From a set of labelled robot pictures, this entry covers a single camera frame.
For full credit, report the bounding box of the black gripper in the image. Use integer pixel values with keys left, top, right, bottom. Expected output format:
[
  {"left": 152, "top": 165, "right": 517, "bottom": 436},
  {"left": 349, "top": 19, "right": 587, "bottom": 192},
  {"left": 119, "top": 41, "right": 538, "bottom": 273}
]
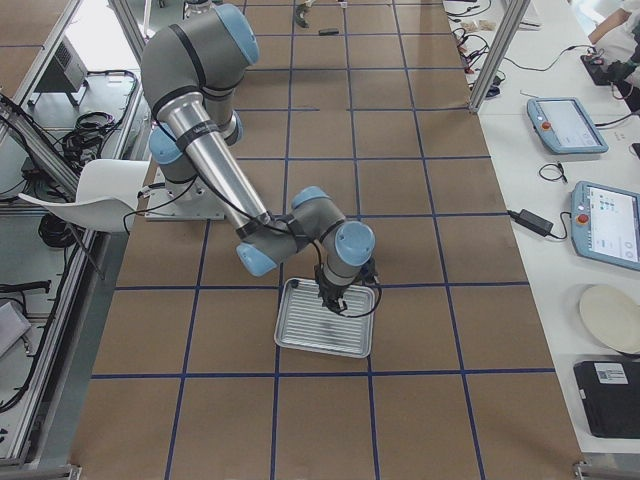
[{"left": 315, "top": 273, "right": 355, "bottom": 314}]

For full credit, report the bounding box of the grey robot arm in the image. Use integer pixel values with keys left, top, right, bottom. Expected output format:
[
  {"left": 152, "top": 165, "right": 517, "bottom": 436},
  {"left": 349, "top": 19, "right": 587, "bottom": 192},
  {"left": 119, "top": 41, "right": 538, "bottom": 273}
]
[{"left": 140, "top": 4, "right": 376, "bottom": 315}]

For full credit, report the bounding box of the silver ribbed metal tray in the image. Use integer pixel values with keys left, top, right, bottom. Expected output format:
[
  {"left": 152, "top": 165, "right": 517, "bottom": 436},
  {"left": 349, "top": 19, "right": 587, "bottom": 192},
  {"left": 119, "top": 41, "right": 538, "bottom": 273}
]
[{"left": 274, "top": 278, "right": 376, "bottom": 358}]

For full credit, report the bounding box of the black power adapter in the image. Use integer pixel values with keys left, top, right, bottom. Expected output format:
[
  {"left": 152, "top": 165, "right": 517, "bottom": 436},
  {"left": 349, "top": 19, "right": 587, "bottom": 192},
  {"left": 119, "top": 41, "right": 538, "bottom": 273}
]
[{"left": 507, "top": 209, "right": 553, "bottom": 237}]

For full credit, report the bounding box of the white plastic chair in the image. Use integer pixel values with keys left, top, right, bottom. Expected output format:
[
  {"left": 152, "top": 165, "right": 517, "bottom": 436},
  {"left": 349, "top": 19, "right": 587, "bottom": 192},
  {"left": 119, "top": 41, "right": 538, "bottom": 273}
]
[{"left": 19, "top": 159, "right": 150, "bottom": 233}]

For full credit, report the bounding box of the black brake pad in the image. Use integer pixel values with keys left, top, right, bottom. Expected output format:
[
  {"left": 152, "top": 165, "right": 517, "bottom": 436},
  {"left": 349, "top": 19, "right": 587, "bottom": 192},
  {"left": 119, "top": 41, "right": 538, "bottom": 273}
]
[{"left": 318, "top": 28, "right": 339, "bottom": 36}]

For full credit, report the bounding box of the white round plate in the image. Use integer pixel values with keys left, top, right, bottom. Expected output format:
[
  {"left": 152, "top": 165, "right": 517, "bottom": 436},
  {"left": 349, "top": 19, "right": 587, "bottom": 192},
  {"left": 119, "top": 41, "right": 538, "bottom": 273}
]
[{"left": 579, "top": 285, "right": 639, "bottom": 356}]

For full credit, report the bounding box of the near blue teach pendant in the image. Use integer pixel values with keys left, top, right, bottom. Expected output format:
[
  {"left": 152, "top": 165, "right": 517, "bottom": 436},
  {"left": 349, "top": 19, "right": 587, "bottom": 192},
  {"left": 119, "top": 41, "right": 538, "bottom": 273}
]
[{"left": 571, "top": 181, "right": 639, "bottom": 271}]

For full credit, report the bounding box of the blue teach pendant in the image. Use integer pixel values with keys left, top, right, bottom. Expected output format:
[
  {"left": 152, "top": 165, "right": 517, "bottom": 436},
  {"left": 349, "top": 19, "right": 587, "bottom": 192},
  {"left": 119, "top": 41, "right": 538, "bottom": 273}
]
[
  {"left": 526, "top": 97, "right": 609, "bottom": 155},
  {"left": 571, "top": 181, "right": 639, "bottom": 271}
]

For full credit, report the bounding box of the black flat box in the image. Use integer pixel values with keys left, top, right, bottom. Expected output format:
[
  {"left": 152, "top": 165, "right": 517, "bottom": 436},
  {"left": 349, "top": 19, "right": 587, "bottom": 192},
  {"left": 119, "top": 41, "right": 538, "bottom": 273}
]
[{"left": 573, "top": 361, "right": 639, "bottom": 439}]

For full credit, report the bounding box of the far blue teach pendant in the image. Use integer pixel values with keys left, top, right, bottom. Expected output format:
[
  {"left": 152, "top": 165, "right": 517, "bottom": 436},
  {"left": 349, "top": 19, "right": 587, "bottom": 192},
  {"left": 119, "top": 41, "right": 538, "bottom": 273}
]
[{"left": 526, "top": 97, "right": 609, "bottom": 155}]

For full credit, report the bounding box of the olive brake shoe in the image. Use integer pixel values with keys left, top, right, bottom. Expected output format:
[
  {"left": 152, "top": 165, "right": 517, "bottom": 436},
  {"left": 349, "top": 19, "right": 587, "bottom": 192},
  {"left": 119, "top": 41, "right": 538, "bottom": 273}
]
[{"left": 294, "top": 3, "right": 310, "bottom": 28}]

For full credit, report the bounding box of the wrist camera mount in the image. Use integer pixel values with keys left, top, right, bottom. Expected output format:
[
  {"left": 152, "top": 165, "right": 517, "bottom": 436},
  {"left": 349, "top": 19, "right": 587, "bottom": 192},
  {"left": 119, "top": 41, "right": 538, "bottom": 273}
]
[{"left": 357, "top": 257, "right": 379, "bottom": 285}]

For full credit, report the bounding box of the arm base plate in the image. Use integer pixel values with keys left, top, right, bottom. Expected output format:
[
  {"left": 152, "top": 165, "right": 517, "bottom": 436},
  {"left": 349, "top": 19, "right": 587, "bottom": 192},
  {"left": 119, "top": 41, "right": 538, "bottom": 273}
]
[{"left": 144, "top": 169, "right": 225, "bottom": 221}]

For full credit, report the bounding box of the aluminium frame post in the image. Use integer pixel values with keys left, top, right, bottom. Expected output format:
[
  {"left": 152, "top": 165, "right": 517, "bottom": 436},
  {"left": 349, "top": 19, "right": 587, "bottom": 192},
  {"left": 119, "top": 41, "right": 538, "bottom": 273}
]
[{"left": 468, "top": 0, "right": 529, "bottom": 114}]

